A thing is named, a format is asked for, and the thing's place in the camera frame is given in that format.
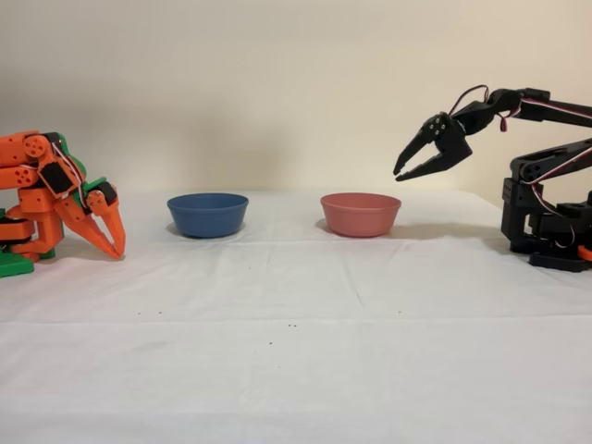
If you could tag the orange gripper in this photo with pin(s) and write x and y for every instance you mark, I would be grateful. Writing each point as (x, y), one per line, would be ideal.
(98, 203)

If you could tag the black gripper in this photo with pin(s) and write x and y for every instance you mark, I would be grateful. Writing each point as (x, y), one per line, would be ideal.
(448, 144)

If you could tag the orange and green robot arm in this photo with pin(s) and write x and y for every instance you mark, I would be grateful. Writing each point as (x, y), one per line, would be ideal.
(41, 203)

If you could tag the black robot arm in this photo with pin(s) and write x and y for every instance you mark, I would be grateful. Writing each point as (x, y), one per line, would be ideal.
(522, 217)

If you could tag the pink plastic bowl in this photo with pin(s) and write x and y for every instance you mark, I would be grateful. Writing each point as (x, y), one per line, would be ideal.
(361, 215)

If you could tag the blue plastic bowl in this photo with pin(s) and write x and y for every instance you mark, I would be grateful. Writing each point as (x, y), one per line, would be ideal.
(208, 215)

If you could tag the white tablecloth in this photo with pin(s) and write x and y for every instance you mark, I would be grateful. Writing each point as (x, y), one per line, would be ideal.
(185, 370)

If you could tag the orange table clamp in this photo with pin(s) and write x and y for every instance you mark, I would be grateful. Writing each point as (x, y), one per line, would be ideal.
(586, 253)

